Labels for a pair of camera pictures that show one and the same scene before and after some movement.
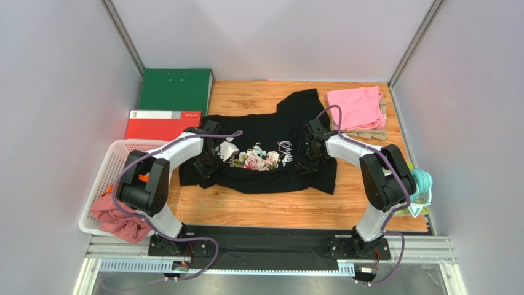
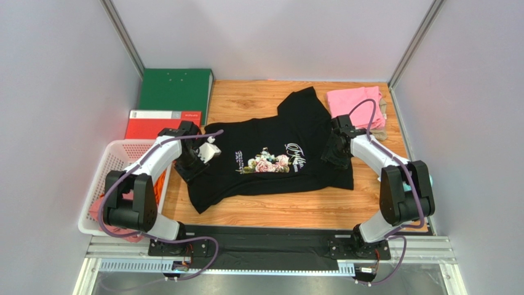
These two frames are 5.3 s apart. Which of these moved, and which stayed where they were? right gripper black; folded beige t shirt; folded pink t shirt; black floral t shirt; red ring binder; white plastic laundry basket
Moved: right gripper black; black floral t shirt
Stayed: folded pink t shirt; red ring binder; white plastic laundry basket; folded beige t shirt
